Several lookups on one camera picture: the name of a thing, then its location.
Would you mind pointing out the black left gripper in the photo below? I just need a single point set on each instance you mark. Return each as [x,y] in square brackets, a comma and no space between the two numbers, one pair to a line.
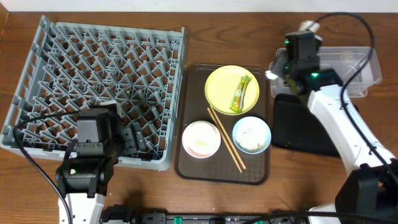
[129,140]

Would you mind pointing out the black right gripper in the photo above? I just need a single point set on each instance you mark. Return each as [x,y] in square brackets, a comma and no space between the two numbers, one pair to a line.
[285,61]

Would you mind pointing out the pink bowl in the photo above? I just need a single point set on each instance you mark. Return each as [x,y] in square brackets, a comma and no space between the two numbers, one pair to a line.
[201,139]

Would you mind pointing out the green yellow snack wrapper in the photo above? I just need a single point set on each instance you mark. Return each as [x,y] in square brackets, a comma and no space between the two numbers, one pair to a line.
[237,102]

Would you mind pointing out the light blue bowl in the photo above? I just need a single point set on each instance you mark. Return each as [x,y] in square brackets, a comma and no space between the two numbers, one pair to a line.
[253,121]

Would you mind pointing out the leftover rice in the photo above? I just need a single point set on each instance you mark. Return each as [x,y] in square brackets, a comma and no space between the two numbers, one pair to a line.
[251,138]

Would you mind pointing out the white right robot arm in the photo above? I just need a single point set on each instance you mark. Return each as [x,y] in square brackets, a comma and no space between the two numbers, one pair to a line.
[369,195]

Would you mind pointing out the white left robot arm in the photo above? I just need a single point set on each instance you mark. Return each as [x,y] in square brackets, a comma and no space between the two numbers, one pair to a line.
[88,163]

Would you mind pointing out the black waste tray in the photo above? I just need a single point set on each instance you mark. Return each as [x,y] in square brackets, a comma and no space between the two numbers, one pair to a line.
[295,128]

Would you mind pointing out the grey dishwasher rack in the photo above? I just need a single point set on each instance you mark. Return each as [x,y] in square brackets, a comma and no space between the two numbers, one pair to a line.
[72,67]

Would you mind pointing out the clear plastic bin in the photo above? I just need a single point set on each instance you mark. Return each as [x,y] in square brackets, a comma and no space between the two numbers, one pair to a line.
[346,61]

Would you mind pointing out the yellow plate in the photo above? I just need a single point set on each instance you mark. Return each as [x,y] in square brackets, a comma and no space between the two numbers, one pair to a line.
[221,85]

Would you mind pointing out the brown plastic tray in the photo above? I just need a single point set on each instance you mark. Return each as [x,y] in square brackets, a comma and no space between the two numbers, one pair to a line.
[220,166]

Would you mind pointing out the right wooden chopstick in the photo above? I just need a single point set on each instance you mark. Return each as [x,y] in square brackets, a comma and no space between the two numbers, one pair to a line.
[230,145]

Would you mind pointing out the wooden chopstick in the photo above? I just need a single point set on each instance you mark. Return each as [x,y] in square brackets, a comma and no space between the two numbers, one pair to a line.
[230,145]
[224,144]

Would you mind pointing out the left wooden chopstick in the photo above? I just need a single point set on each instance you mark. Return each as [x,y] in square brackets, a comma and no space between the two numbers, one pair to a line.
[224,144]

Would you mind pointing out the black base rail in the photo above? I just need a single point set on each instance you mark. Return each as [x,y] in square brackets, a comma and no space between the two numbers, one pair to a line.
[126,214]

